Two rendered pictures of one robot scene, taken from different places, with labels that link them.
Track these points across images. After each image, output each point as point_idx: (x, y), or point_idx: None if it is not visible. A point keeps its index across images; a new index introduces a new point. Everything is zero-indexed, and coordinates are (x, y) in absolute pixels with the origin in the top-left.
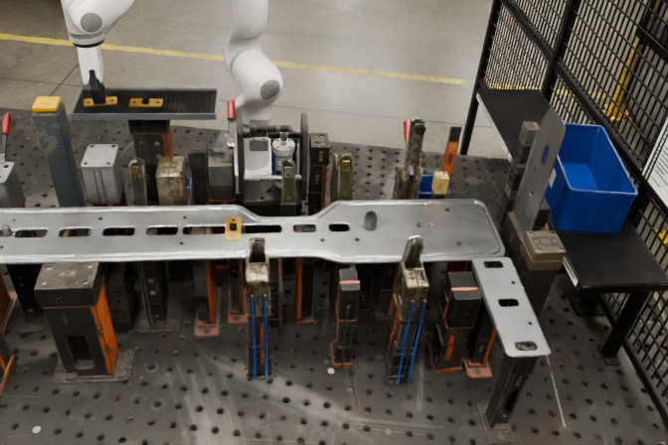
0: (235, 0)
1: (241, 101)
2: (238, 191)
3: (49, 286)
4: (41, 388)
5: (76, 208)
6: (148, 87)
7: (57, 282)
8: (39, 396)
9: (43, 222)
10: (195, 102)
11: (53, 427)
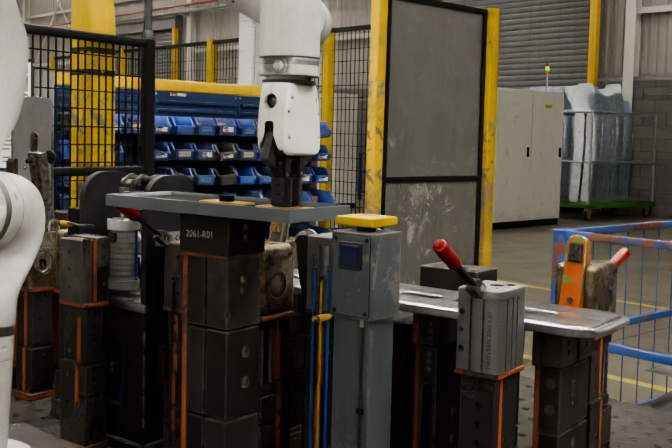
0: (26, 51)
1: (15, 272)
2: (68, 447)
3: (481, 266)
4: (521, 445)
5: (402, 300)
6: (192, 201)
7: (472, 266)
8: (526, 442)
9: (454, 303)
10: (165, 198)
11: (520, 426)
